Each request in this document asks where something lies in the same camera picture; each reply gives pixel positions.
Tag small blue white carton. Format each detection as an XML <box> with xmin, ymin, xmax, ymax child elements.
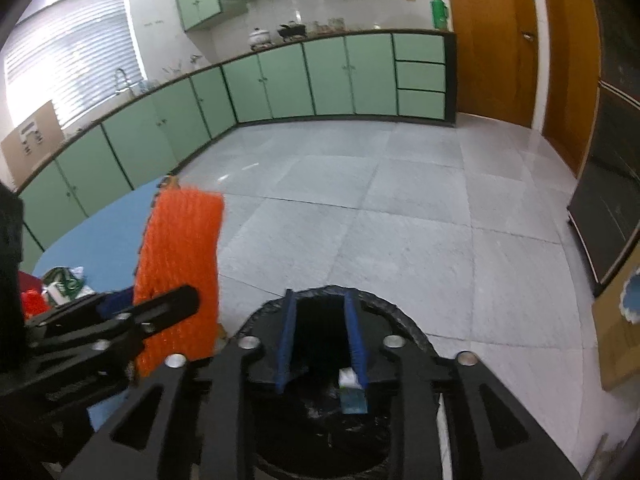
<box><xmin>338</xmin><ymin>368</ymin><xmax>368</xmax><ymax>415</ymax></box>

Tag orange foam net sleeve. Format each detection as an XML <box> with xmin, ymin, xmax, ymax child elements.
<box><xmin>134</xmin><ymin>178</ymin><xmax>224</xmax><ymax>378</ymax></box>

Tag black trash bin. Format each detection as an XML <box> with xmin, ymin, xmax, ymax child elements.
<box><xmin>236</xmin><ymin>286</ymin><xmax>444</xmax><ymax>479</ymax></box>

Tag green lower kitchen cabinets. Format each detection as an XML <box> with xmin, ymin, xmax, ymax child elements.
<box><xmin>17</xmin><ymin>29</ymin><xmax>457</xmax><ymax>270</ymax></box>

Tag green white milk carton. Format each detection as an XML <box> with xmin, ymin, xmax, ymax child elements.
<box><xmin>41</xmin><ymin>266</ymin><xmax>94</xmax><ymax>308</ymax></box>

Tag red mesh net bag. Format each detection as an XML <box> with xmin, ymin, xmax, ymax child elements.
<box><xmin>21</xmin><ymin>288</ymin><xmax>50</xmax><ymax>321</ymax></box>

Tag cardboard box with appliance picture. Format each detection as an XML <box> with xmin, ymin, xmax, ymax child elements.
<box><xmin>1</xmin><ymin>101</ymin><xmax>65</xmax><ymax>188</ymax></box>

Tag chrome sink faucet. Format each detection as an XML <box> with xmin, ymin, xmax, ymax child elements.
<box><xmin>114</xmin><ymin>68</ymin><xmax>131</xmax><ymax>94</ymax></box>

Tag window with white blinds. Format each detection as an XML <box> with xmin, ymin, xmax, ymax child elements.
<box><xmin>2</xmin><ymin>0</ymin><xmax>146</xmax><ymax>126</ymax></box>

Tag cardboard box on floor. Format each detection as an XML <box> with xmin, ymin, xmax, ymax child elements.
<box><xmin>592</xmin><ymin>266</ymin><xmax>639</xmax><ymax>391</ymax></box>

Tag black oven cabinet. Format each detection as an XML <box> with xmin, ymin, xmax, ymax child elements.
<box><xmin>567</xmin><ymin>0</ymin><xmax>639</xmax><ymax>296</ymax></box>

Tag white cooking pot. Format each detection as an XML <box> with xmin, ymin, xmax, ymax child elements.
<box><xmin>248</xmin><ymin>27</ymin><xmax>272</xmax><ymax>51</ymax></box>

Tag black wok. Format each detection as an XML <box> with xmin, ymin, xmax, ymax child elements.
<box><xmin>278</xmin><ymin>21</ymin><xmax>307</xmax><ymax>42</ymax></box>

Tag wooden door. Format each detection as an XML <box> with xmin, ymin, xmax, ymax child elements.
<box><xmin>542</xmin><ymin>0</ymin><xmax>601</xmax><ymax>176</ymax></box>
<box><xmin>449</xmin><ymin>0</ymin><xmax>538</xmax><ymax>127</ymax></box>

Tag green bottle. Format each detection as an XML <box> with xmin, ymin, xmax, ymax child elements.
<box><xmin>431</xmin><ymin>0</ymin><xmax>449</xmax><ymax>30</ymax></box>

